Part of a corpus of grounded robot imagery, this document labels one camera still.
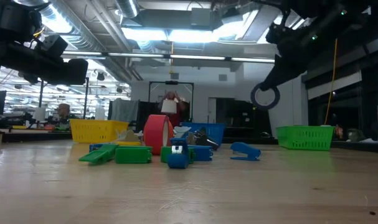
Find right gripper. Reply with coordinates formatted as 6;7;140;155
258;27;342;92

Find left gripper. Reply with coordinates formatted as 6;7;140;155
0;40;89;86

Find dark blue tape roll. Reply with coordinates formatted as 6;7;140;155
250;82;281;111

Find blue stapler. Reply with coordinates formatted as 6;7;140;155
88;142;105;153
167;138;190;170
230;142;262;162
188;144;214;162

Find grey staple remover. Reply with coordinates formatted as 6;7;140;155
115;129;143;143

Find light blue staple remover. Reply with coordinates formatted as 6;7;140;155
172;126;192;139

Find red tape roll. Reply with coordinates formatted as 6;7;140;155
143;114;174;156

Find person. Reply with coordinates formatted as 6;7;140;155
48;103;76;128
159;90;188;128

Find wooden background desk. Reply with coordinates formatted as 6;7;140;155
0;128;72;144

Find black stand pole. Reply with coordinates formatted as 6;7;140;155
82;77;90;119

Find black cabinets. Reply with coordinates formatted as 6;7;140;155
215;97;273;139

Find green plastic basket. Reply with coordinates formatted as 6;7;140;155
276;125;336;151

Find yellow plastic basket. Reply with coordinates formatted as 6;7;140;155
69;119;130;144

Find blue plastic basket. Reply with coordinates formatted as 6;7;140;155
179;122;226;147

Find ceiling light strip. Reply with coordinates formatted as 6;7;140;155
62;51;275;63

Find grey cloth cover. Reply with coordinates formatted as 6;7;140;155
109;98;139;124

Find grey ceiling ventilation box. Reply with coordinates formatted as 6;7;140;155
190;7;213;27

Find white lampshade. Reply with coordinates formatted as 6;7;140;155
161;98;178;114

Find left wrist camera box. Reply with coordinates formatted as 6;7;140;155
35;34;69;58

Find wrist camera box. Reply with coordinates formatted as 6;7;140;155
35;34;69;58
265;22;285;44

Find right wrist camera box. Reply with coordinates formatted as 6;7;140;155
265;22;285;44

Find yellow hanging cable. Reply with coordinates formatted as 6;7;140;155
324;39;339;125

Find large metal ventilation duct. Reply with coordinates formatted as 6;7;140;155
17;0;99;52

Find black background rig frame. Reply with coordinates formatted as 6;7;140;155
148;80;195;125

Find round metal ventilation duct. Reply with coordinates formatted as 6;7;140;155
115;0;139;19

